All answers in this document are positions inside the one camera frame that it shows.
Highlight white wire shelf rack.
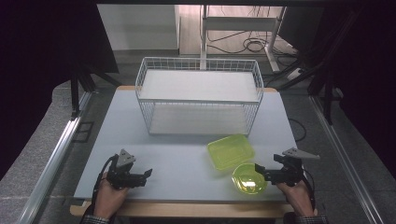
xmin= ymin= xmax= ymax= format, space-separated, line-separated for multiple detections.
xmin=134 ymin=56 xmax=265 ymax=137

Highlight black looped floor cable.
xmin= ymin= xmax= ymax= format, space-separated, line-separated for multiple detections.
xmin=288 ymin=118 xmax=308 ymax=143

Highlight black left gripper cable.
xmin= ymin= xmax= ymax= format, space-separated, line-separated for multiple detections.
xmin=92 ymin=154 xmax=120 ymax=207

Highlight black floor cables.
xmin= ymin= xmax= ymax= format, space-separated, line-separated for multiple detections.
xmin=206 ymin=29 xmax=298 ymax=58

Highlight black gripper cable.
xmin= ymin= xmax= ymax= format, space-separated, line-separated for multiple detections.
xmin=301 ymin=168 xmax=318 ymax=213
xmin=92 ymin=154 xmax=120 ymax=207

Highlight person's left hand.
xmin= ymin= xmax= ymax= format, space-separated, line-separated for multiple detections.
xmin=92 ymin=172 xmax=130 ymax=220

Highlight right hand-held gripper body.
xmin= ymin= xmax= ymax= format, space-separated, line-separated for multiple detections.
xmin=265 ymin=147 xmax=321 ymax=188

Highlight green round plastic bowl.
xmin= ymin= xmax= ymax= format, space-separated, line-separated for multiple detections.
xmin=231 ymin=162 xmax=268 ymax=196

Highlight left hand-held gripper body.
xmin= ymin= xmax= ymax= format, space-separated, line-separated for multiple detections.
xmin=106 ymin=148 xmax=140 ymax=190

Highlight white metal desk frame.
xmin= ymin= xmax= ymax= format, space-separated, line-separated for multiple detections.
xmin=200 ymin=4 xmax=288 ymax=73

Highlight black metal stand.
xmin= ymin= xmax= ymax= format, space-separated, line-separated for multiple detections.
xmin=275 ymin=8 xmax=363 ymax=126
xmin=68 ymin=60 xmax=123 ymax=121

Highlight white cabinet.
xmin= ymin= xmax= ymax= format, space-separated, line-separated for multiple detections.
xmin=96 ymin=4 xmax=181 ymax=51

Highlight white power strip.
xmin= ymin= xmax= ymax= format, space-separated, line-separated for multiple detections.
xmin=285 ymin=67 xmax=304 ymax=82

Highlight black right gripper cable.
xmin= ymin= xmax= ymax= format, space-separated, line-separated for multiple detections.
xmin=301 ymin=168 xmax=318 ymax=213

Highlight person's right hand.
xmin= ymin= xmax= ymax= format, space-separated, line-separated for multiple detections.
xmin=275 ymin=179 xmax=316 ymax=218

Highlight green rectangular plastic container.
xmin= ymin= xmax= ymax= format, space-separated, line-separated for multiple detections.
xmin=206 ymin=133 xmax=256 ymax=172

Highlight aluminium frame rail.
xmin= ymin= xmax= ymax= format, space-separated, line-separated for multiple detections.
xmin=308 ymin=93 xmax=386 ymax=224
xmin=16 ymin=91 xmax=93 ymax=224

